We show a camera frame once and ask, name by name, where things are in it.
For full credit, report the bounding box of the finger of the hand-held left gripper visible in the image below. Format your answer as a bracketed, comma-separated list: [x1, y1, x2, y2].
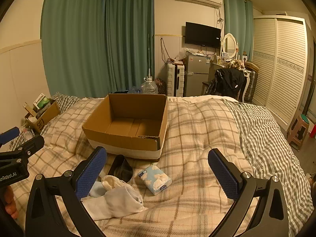
[0, 135, 45, 158]
[0, 127, 20, 146]

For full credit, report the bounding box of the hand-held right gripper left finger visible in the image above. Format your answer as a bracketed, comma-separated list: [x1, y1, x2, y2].
[25, 146, 108, 237]

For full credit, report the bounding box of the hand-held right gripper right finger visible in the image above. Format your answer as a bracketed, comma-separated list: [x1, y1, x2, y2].
[208, 149, 289, 237]

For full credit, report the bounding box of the light blue sock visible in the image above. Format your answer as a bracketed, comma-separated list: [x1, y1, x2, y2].
[89, 181, 109, 198]

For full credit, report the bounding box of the cream sock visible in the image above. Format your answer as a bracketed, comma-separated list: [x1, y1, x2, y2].
[102, 175, 129, 190]

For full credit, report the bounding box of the black sock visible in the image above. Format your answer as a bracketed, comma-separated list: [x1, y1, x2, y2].
[108, 154, 133, 182]

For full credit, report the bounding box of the white sock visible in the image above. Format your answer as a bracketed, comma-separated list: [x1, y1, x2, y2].
[81, 186, 144, 220]

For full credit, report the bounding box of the cloud print tissue pack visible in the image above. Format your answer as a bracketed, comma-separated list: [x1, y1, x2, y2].
[138, 165, 172, 195]

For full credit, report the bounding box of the person's left hand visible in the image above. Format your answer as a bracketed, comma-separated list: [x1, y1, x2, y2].
[0, 185, 18, 218]

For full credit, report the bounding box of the small printed cardboard box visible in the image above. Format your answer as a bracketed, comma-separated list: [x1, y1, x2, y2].
[24, 99, 61, 135]

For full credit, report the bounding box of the green cover book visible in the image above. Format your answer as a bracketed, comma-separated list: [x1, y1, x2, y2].
[33, 93, 51, 113]

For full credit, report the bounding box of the plastic stool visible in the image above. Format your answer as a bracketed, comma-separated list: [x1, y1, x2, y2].
[286, 114, 310, 151]

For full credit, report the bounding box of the dark wooden chair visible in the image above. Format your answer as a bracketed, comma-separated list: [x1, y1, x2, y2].
[201, 69, 247, 102]

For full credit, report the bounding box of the black jacket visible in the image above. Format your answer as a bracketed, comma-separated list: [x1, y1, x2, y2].
[207, 67, 245, 97]

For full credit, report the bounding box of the silver small fridge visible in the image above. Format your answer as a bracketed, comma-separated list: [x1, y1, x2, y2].
[184, 54, 211, 97]

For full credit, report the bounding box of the large clear water bottle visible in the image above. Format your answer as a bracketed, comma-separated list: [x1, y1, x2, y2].
[141, 77, 158, 95]

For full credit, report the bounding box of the patterned brown bag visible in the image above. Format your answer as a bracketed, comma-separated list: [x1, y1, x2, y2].
[154, 78, 168, 95]

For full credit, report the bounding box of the white ribbed suitcase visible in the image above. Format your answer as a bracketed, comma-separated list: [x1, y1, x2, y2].
[166, 63, 185, 97]

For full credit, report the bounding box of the tan fluffy item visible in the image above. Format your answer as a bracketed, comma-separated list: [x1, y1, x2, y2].
[226, 60, 245, 71]

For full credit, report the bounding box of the wide green curtain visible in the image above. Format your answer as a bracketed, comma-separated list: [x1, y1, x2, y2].
[41, 0, 156, 99]

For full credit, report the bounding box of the white louvred wardrobe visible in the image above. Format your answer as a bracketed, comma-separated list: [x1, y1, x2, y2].
[252, 15, 309, 125]

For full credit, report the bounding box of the white oval mirror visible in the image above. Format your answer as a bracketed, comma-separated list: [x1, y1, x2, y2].
[222, 33, 239, 57]

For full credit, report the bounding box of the narrow green curtain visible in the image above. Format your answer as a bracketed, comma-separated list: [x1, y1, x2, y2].
[223, 0, 254, 62]

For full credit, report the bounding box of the black wall television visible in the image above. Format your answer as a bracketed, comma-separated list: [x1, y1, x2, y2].
[185, 22, 222, 48]

